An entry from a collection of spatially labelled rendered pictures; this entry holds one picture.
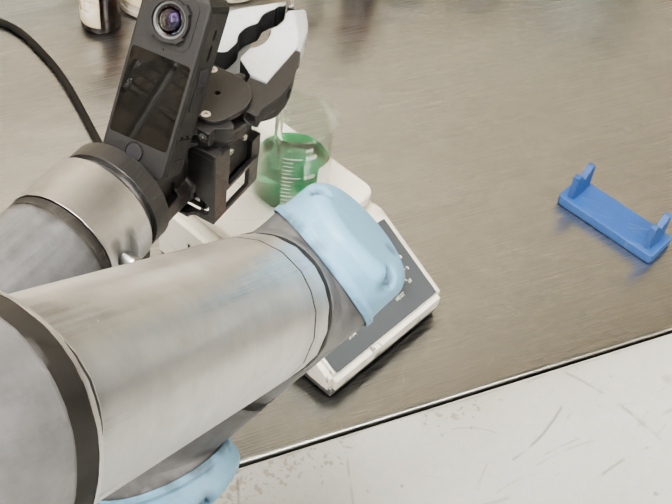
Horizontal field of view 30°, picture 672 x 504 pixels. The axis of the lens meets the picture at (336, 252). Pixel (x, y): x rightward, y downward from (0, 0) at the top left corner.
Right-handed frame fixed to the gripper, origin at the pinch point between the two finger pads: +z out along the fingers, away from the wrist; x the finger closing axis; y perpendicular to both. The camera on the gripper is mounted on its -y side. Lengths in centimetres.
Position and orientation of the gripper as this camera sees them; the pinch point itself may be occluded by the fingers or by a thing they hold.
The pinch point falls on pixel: (287, 10)
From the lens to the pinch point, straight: 86.9
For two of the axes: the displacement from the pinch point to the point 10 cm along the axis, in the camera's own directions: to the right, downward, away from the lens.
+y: -1.0, 6.7, 7.4
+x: 8.6, 4.3, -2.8
